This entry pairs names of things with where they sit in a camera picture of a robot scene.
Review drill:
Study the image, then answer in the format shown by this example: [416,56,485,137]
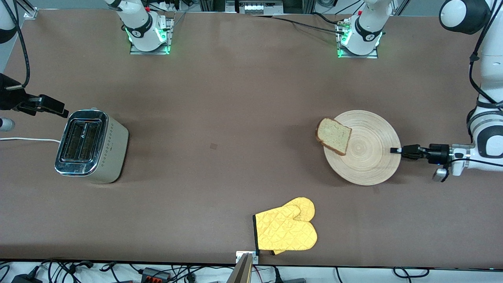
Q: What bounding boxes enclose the round wooden plate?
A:
[323,110,402,186]

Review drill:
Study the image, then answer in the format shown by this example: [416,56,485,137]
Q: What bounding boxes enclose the brown bread slice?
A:
[316,117,352,156]

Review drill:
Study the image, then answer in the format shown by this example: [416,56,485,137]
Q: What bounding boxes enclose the silver two-slot toaster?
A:
[54,108,129,184]

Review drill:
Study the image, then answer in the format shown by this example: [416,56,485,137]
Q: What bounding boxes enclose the yellow quilted oven mitt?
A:
[271,197,316,256]
[253,204,318,252]

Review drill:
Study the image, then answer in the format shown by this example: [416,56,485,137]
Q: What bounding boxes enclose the black power adapter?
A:
[11,274,43,283]

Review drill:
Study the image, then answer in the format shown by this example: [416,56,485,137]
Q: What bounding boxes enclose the black connector with orange levers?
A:
[141,267,172,282]

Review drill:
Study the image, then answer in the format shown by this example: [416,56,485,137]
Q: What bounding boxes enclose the white power strip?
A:
[238,1,283,15]

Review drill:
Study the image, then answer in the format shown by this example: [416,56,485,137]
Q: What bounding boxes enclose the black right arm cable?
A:
[2,0,32,89]

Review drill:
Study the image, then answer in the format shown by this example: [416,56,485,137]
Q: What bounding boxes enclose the white toaster power cable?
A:
[0,137,62,144]

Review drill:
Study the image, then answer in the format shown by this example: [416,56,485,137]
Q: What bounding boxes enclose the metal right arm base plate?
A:
[130,17,173,55]

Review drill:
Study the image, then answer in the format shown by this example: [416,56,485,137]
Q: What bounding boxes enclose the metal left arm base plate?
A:
[337,19,379,59]

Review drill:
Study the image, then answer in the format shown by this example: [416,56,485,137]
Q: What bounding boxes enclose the thick black table cable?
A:
[312,12,348,27]

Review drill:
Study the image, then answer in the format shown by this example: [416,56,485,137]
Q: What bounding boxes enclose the thin black table cable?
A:
[251,15,346,35]

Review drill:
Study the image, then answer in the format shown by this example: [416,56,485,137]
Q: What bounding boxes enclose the metal table edge bracket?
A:
[236,251,259,264]

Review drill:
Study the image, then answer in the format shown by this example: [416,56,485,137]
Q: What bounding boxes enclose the aluminium camera mount beam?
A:
[226,253,254,283]

